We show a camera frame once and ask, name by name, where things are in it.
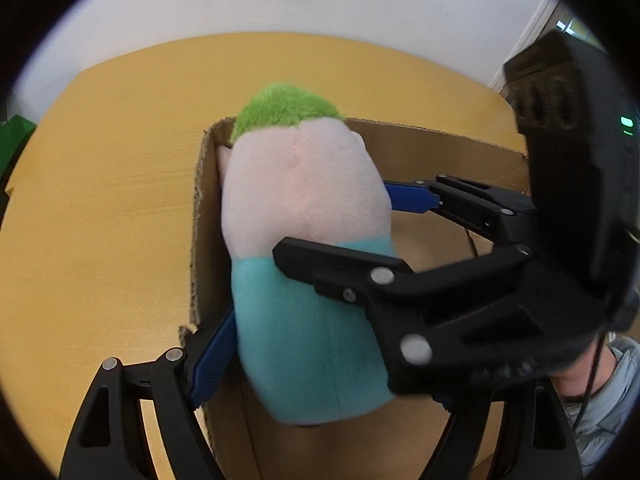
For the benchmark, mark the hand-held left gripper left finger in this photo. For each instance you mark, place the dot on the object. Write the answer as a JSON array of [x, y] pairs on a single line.
[[212, 355]]

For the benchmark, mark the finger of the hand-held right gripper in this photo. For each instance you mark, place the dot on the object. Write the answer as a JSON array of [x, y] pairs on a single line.
[[410, 197], [450, 320]]

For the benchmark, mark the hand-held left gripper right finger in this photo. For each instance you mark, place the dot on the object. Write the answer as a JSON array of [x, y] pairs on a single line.
[[467, 440]]

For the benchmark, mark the cardboard box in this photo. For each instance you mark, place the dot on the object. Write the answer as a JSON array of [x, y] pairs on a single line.
[[425, 160]]

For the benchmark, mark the green-haired pink teal plush toy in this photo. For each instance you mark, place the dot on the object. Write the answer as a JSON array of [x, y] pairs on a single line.
[[300, 185]]

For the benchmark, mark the wooden desk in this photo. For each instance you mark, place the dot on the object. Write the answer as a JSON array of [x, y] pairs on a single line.
[[125, 185]]

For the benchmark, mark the green cloth shelf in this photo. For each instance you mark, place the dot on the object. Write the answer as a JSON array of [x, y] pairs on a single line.
[[12, 145]]

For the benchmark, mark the glass door white frame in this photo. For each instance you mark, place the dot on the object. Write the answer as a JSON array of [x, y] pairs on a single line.
[[535, 25]]

